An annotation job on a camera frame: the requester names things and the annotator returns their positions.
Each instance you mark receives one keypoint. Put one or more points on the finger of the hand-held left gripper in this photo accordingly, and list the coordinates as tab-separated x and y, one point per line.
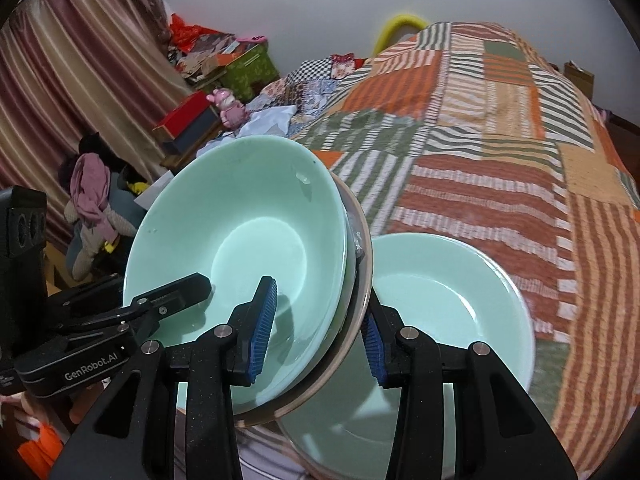
85	300
175	292

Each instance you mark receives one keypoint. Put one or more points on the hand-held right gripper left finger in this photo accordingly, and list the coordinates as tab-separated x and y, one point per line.
260	332

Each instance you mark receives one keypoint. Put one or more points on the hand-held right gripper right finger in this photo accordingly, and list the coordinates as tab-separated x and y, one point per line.
374	355

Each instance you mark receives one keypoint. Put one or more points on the pink bowl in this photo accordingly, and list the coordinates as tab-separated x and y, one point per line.
310	392

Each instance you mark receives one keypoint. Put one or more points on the green plate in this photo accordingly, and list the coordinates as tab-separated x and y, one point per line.
440	300

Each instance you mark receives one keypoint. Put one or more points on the green bowl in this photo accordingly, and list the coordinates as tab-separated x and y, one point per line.
240	220

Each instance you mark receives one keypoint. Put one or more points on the white paper sheet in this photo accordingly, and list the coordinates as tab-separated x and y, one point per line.
160	185

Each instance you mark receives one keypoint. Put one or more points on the wooden side table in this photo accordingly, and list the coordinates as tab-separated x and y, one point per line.
185	157

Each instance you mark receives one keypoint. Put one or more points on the dark grey box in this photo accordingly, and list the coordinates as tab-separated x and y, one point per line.
195	132

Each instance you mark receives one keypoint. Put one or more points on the pink rabbit toy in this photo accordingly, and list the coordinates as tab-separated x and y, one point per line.
227	107

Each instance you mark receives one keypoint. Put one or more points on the white cloth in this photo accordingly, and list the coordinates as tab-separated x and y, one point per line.
270	122

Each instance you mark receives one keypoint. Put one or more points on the striped curtain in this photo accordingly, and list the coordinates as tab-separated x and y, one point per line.
75	60

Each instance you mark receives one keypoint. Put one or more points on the striped patchwork blanket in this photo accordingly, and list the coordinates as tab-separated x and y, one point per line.
475	160

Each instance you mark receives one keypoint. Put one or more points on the green box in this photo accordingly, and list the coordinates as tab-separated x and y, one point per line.
252	72

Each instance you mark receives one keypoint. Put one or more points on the pile of papers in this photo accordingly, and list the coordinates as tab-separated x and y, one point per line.
210	55

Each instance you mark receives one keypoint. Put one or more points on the checkered patchwork cloth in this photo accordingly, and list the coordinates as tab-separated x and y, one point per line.
310	85

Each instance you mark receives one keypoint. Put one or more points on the red plastic bag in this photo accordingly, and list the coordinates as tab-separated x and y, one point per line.
185	32

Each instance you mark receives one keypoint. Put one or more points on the pink flat case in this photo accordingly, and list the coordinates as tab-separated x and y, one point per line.
252	38

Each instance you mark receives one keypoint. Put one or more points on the yellow foam tube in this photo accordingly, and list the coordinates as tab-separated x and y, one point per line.
395	25

